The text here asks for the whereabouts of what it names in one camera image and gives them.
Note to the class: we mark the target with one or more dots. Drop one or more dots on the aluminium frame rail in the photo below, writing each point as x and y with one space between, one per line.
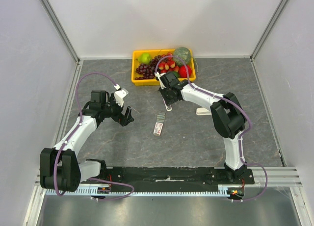
274 176

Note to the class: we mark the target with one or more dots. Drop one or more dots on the green netted melon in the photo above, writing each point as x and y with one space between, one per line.
180 55

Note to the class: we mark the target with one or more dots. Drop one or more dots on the red strawberry cluster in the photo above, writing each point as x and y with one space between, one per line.
167 64

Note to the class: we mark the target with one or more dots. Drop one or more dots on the green pear fruit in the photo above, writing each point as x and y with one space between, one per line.
144 58

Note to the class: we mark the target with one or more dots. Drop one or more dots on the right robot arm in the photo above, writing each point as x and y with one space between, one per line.
228 117

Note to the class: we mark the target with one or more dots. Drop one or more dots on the white rectangular case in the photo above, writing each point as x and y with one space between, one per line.
202 112

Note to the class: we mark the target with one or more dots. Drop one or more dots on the dark purple grape bunch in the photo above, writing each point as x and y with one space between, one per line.
147 71

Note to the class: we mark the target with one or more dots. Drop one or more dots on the red white staple box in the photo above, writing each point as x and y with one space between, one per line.
159 123

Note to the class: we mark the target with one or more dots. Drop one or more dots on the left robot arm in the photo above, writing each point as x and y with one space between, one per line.
59 166

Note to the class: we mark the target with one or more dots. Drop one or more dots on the green lime fruit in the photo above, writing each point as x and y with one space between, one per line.
176 74

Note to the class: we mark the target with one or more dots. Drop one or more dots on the green white stapler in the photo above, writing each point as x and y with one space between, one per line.
168 107

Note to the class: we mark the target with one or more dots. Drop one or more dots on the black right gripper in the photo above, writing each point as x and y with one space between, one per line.
166 97

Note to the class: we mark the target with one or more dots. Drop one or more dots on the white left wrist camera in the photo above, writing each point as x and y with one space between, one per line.
120 94

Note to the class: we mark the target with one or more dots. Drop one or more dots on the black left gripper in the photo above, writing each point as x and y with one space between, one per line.
124 119

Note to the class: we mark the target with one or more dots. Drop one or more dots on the yellow plastic tray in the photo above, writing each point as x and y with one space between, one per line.
154 53

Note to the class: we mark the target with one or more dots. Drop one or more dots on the grey slotted cable duct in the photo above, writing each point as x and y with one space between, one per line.
102 191

